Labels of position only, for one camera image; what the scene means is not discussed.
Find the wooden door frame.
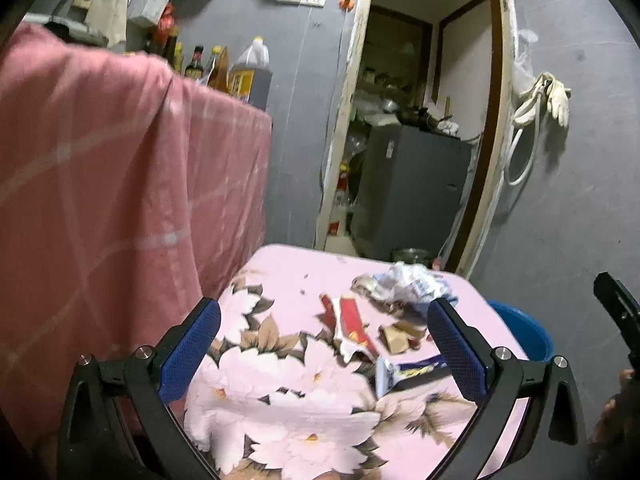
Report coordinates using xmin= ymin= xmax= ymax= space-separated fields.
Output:
xmin=315 ymin=0 xmax=517 ymax=281

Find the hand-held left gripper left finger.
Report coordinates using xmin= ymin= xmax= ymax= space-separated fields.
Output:
xmin=56 ymin=297 xmax=223 ymax=480

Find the brown cardboard scrap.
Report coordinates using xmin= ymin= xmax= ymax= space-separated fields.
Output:
xmin=377 ymin=319 xmax=427 ymax=357

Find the white hose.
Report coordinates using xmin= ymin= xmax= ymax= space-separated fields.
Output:
xmin=504 ymin=74 xmax=553 ymax=187

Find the person's right hand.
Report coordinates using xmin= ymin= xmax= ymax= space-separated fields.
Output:
xmin=589 ymin=367 xmax=640 ymax=466

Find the dark frying pan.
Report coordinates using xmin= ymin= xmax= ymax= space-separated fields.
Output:
xmin=395 ymin=105 xmax=442 ymax=129

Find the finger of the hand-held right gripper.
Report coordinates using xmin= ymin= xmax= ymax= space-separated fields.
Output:
xmin=593 ymin=272 xmax=640 ymax=376

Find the pink checked cloth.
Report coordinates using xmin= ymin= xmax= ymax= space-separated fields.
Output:
xmin=0 ymin=22 xmax=273 ymax=456

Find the dark sauce bottle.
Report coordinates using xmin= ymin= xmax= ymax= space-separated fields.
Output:
xmin=184 ymin=46 xmax=206 ymax=81

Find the metal pot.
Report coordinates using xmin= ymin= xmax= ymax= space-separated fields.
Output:
xmin=391 ymin=247 xmax=435 ymax=267

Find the pink floral table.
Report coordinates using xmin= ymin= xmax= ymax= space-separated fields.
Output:
xmin=182 ymin=244 xmax=531 ymax=480

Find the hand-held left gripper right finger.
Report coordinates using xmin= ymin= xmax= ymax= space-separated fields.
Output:
xmin=426 ymin=297 xmax=587 ymax=480

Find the blue plastic bucket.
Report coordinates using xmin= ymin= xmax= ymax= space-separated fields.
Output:
xmin=485 ymin=300 xmax=556 ymax=363

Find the red and white bag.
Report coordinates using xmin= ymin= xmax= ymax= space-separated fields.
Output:
xmin=326 ymin=160 xmax=352 ymax=237

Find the grey wall box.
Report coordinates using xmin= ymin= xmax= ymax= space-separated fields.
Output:
xmin=127 ymin=0 xmax=172 ymax=29

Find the amber sauce bottle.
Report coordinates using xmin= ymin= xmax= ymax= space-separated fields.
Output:
xmin=205 ymin=46 xmax=231 ymax=94

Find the beige hanging cloth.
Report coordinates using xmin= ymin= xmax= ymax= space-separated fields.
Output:
xmin=84 ymin=0 xmax=132 ymax=50

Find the large oil jug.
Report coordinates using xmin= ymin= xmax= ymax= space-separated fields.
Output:
xmin=229 ymin=36 xmax=273 ymax=112

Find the white plastic wrapper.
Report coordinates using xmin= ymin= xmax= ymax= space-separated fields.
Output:
xmin=350 ymin=261 xmax=458 ymax=313

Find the grey cabinet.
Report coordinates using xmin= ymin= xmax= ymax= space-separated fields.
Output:
xmin=350 ymin=124 xmax=474 ymax=262

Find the red snack wrapper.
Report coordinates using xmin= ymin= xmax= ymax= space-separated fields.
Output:
xmin=319 ymin=294 xmax=382 ymax=363

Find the grey appliance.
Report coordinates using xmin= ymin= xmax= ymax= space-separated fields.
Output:
xmin=22 ymin=12 xmax=109 ymax=49

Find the red hanging packet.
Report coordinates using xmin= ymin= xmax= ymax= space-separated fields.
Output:
xmin=154 ymin=4 xmax=179 ymax=47

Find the blue and white packet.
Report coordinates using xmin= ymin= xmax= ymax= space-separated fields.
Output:
xmin=375 ymin=354 xmax=451 ymax=400

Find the clear plastic bag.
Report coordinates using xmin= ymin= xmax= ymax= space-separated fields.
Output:
xmin=514 ymin=29 xmax=540 ymax=93

